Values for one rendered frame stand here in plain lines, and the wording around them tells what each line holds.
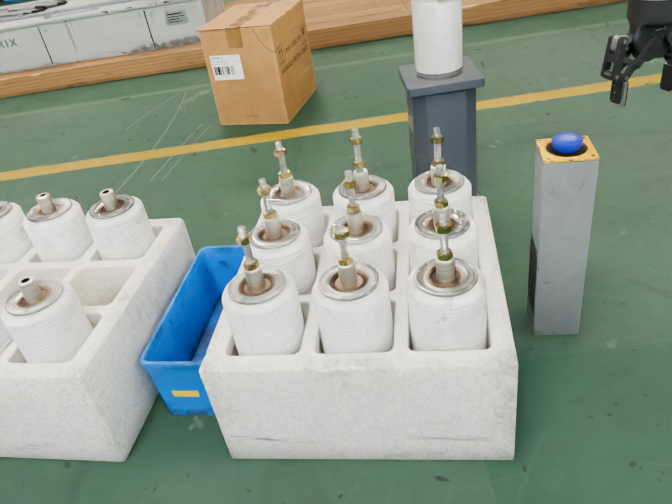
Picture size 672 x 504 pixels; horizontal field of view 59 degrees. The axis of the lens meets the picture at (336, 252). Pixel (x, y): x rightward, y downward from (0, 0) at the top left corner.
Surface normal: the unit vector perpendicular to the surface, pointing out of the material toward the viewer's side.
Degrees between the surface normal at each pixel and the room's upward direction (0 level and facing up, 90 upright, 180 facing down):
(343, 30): 90
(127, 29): 90
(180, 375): 92
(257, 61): 90
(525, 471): 0
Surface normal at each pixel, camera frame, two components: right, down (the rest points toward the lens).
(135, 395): 0.98, -0.04
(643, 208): -0.14, -0.81
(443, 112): 0.04, 0.56
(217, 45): -0.29, 0.58
